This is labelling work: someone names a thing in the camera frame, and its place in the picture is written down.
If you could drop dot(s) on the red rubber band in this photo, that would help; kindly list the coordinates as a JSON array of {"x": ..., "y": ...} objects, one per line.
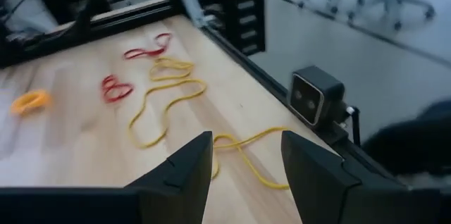
[
  {"x": 105, "y": 88},
  {"x": 141, "y": 53}
]

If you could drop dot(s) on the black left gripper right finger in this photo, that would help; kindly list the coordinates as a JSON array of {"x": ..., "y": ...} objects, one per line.
[{"x": 324, "y": 188}]

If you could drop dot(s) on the black aluminium frame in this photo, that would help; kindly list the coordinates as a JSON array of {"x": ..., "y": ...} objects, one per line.
[{"x": 227, "y": 23}]

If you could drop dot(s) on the small black camera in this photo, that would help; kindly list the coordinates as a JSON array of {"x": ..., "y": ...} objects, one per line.
[{"x": 310, "y": 99}]

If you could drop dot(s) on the long yellow rubber band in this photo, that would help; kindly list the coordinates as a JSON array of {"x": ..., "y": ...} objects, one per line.
[{"x": 129, "y": 127}]

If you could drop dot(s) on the orange coil wristband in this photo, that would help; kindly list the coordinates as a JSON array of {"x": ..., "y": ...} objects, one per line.
[{"x": 15, "y": 106}]

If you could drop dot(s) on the black rounded seat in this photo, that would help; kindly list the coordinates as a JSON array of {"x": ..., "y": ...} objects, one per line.
[{"x": 415, "y": 143}]

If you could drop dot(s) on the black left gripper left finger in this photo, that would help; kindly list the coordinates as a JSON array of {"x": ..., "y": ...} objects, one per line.
[{"x": 179, "y": 188}]

